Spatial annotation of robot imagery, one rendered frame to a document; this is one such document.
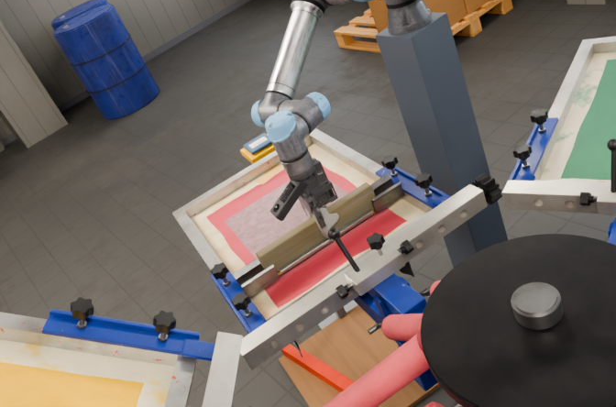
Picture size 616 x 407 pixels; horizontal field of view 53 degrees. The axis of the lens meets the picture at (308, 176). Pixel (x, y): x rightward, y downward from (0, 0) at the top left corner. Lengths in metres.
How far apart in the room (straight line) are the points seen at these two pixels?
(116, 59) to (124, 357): 5.32
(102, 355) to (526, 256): 0.84
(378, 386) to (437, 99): 1.39
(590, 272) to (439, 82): 1.41
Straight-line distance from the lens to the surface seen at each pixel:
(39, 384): 1.31
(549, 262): 0.92
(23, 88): 7.24
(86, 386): 1.30
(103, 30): 6.44
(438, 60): 2.20
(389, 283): 1.38
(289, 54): 1.69
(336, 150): 2.03
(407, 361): 0.96
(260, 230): 1.88
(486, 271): 0.93
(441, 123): 2.25
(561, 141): 1.82
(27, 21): 7.82
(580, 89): 2.05
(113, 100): 6.60
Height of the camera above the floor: 1.95
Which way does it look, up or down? 29 degrees down
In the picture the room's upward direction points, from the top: 24 degrees counter-clockwise
